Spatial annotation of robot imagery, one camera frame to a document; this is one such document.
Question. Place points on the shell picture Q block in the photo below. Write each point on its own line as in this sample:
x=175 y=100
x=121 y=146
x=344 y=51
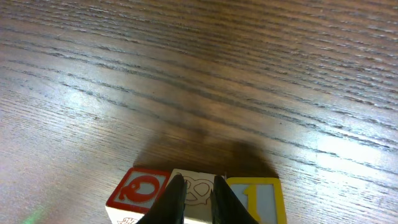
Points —
x=135 y=194

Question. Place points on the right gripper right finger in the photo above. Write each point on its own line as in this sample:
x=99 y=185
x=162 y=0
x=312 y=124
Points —
x=226 y=207

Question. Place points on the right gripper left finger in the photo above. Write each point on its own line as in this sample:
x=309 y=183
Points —
x=170 y=206

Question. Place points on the car picture yellow block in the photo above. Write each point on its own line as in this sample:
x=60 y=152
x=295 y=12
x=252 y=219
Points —
x=262 y=197

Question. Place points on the letter E L block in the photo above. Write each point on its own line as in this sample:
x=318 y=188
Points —
x=197 y=200

